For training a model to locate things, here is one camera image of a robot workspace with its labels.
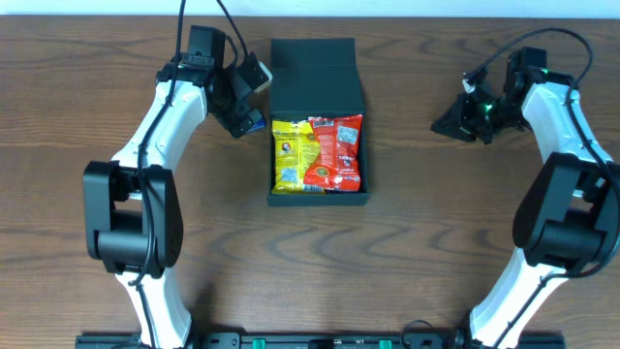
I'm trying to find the blue Eclipse mint box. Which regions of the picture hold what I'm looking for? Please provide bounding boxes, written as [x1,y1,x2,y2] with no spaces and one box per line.
[247,117,266,133]

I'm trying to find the yellow snack packet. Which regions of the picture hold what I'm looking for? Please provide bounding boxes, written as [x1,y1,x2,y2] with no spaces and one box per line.
[271,120,325,195]

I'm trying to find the red snack packet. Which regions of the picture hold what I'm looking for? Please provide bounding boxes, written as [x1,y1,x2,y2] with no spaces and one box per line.
[304,114,363,192]

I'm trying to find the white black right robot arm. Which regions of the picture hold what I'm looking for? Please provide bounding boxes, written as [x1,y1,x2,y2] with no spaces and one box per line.
[430,47,619,348]

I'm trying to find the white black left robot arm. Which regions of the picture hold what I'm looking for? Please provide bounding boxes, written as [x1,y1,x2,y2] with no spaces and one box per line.
[76,25,272,348]

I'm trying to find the black open gift box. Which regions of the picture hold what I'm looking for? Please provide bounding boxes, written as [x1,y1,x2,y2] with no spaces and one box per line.
[267,38,370,206]

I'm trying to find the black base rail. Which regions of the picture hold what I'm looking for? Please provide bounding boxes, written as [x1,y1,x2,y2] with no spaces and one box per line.
[75,330,567,349]

